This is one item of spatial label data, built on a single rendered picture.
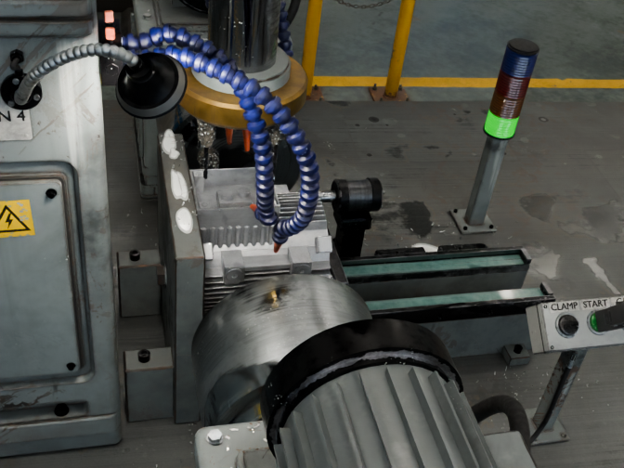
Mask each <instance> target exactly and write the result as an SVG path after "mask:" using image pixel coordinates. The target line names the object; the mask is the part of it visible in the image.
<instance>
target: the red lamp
mask: <svg viewBox="0 0 624 468"><path fill-rule="evenodd" d="M531 76H532V75H531ZM531 76H529V77H527V78H517V77H513V76H511V75H508V74H506V73H505V72H504V71H503V70H502V69H500V72H499V76H498V80H497V83H496V86H495V90H496V91H497V93H499V94H500V95H501V96H503V97H506V98H512V99H519V98H524V97H525V96H526V94H527V89H528V86H529V82H530V79H531Z"/></svg>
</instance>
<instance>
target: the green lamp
mask: <svg viewBox="0 0 624 468"><path fill-rule="evenodd" d="M518 119H519V117H518V118H516V119H512V120H507V119H502V118H499V117H497V116H495V115H494V114H492V113H491V112H490V110H489V111H488V114H487V119H486V123H485V130H486V131H487V132H488V133H489V134H490V135H492V136H494V137H499V138H508V137H512V136H513V135H514V131H515V128H516V125H517V122H518Z"/></svg>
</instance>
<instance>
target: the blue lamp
mask: <svg viewBox="0 0 624 468"><path fill-rule="evenodd" d="M538 54H539V53H538ZM538 54H536V55H533V56H523V55H519V54H516V53H514V52H513V51H512V50H510V49H509V47H508V46H506V50H505V53H504V56H503V61H502V64H501V66H500V68H501V69H502V70H503V71H504V72H505V73H506V74H508V75H511V76H513V77H517V78H527V77H529V76H531V75H532V72H533V70H534V67H535V64H536V61H537V56H538Z"/></svg>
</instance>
